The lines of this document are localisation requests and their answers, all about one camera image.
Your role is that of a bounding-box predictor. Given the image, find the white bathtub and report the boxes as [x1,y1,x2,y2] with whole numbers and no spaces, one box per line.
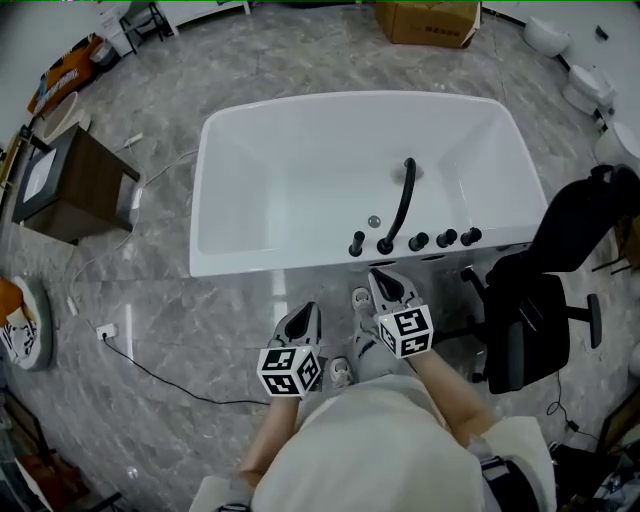
[188,90,550,279]

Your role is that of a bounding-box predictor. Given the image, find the dark wooden vanity cabinet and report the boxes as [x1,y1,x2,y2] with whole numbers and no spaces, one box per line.
[11,124,142,247]

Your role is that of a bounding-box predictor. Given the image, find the black floor cable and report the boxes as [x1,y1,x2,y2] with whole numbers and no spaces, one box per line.
[101,333,272,407]

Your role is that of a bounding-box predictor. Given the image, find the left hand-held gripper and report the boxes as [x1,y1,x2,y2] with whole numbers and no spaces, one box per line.
[256,301,327,400]

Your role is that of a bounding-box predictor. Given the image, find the white bin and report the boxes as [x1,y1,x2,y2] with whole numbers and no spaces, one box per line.
[94,9,134,57]

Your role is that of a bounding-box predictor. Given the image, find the person's white shirt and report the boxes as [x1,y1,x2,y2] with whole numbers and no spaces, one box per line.
[188,373,557,512]

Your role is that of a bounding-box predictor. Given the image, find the white round basin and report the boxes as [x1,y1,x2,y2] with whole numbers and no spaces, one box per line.
[41,90,92,142]

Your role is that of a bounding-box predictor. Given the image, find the person's left forearm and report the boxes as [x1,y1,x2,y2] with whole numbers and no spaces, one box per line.
[238,393,302,484]

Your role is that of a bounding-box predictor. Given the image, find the thin black charger cable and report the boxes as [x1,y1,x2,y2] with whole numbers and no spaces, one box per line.
[546,368,602,442]

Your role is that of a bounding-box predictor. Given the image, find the person's white shoe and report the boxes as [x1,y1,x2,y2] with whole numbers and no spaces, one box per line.
[329,355,354,390]
[350,285,374,322]

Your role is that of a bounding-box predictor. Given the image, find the white floor cable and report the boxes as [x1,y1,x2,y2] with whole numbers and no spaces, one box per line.
[66,133,199,317]

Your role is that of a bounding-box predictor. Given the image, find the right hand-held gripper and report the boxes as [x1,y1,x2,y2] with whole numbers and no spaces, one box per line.
[368,269,434,361]

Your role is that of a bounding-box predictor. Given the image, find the white toilet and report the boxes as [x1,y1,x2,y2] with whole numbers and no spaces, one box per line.
[561,64,618,118]
[594,120,640,169]
[522,15,573,58]

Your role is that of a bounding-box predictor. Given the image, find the person's grey trousers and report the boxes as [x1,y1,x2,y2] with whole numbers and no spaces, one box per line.
[348,314,417,387]

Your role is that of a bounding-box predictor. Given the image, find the black frame white table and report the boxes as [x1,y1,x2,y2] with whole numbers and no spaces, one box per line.
[119,0,180,55]

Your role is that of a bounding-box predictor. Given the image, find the bathtub drain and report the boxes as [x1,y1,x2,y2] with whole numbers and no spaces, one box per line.
[389,161,426,185]

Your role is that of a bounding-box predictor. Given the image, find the round grey basin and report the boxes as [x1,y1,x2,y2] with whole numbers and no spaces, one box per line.
[0,274,54,372]

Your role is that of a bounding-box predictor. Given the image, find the person's right forearm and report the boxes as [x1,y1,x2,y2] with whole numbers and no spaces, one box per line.
[408,351,497,447]

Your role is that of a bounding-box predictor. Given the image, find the brown cardboard box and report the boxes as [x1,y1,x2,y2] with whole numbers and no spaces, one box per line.
[375,0,483,50]

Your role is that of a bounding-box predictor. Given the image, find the person's left white shoe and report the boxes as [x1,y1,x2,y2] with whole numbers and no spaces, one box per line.
[329,355,354,390]

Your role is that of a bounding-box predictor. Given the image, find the orange printed box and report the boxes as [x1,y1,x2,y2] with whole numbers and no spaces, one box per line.
[26,34,109,117]

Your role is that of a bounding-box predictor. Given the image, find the person's right white shoe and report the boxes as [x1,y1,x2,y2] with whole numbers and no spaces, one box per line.
[350,285,374,322]

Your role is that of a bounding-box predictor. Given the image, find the black office chair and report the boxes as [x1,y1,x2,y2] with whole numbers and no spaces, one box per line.
[459,163,640,397]

